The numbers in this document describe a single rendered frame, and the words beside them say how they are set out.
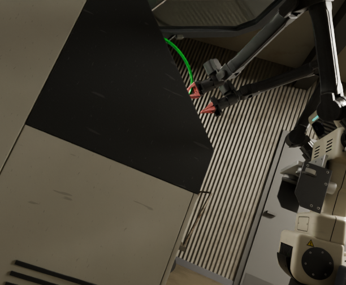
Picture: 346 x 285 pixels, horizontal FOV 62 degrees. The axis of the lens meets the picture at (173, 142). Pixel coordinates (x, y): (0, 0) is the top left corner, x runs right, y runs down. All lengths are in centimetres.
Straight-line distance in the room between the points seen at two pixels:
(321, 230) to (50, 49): 107
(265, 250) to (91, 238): 325
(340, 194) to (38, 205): 103
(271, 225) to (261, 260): 44
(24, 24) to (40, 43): 7
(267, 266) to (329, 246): 289
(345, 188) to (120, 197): 81
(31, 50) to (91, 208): 51
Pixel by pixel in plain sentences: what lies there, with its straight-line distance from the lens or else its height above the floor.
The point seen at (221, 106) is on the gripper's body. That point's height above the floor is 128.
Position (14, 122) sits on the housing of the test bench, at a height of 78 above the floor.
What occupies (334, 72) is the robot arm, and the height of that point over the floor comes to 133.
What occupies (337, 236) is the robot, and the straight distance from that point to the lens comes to 118.
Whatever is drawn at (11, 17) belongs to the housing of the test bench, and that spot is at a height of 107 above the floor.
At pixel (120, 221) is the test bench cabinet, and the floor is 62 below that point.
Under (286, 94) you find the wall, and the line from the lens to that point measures 444.
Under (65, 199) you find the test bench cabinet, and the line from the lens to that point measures 92.
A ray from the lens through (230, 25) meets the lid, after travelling 189.
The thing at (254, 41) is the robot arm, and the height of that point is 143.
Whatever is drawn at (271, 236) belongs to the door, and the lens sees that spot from 400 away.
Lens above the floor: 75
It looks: 10 degrees up
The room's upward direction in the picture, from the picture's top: 22 degrees clockwise
